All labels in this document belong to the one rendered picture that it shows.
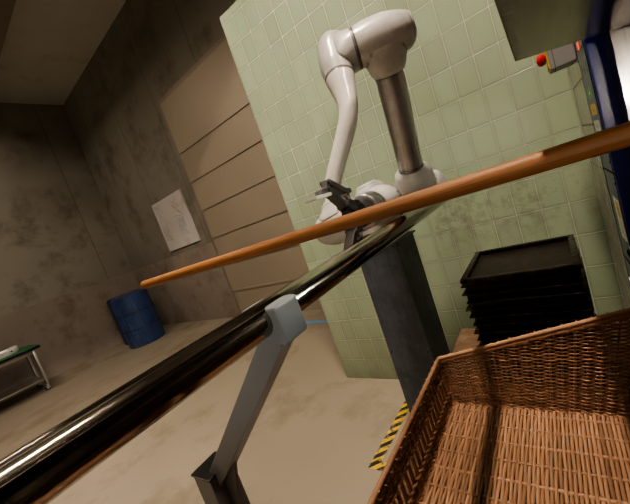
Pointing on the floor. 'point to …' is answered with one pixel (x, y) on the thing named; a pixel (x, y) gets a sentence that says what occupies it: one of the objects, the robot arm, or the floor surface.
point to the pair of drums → (136, 318)
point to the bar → (27, 475)
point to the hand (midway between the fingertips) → (323, 230)
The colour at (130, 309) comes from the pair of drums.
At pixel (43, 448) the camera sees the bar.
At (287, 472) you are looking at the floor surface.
